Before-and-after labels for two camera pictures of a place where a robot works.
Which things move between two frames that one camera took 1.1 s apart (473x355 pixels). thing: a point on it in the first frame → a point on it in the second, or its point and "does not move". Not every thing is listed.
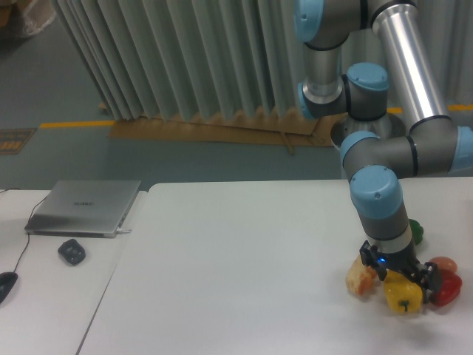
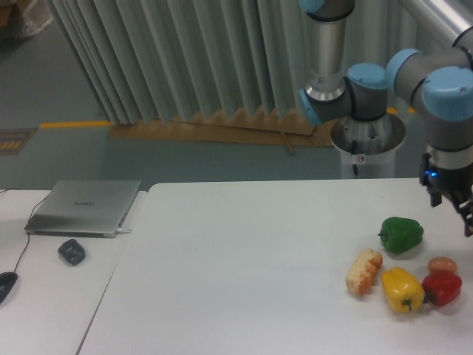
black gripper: (425, 274) → (454, 183)
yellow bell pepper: (403, 296) does not move
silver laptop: (83, 208) does not move
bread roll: (361, 278) does not move
